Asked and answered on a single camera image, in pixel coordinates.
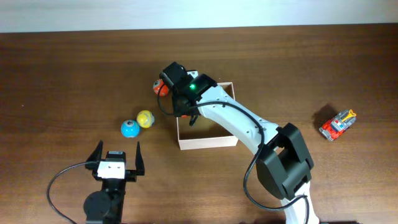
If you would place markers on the cardboard box container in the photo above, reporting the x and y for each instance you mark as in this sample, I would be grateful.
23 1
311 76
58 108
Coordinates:
204 133

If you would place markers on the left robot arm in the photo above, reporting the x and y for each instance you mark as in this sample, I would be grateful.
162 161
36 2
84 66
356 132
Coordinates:
106 205

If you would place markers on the yellow toy ball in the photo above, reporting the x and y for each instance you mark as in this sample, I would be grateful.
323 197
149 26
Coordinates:
145 119

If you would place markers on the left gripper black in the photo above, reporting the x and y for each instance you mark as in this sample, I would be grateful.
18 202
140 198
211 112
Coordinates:
131 176

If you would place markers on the blue toy ball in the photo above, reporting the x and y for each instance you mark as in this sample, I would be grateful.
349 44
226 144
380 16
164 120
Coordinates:
130 129

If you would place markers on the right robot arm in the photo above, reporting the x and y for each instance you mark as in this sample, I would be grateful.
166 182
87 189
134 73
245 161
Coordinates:
281 157

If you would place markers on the orange toy ball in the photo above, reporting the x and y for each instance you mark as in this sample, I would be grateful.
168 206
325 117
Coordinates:
160 88

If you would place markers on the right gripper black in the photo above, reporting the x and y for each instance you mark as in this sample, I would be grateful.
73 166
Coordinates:
177 109

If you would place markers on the red fire truck yellow nozzle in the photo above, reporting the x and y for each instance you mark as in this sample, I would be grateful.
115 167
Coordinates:
336 126

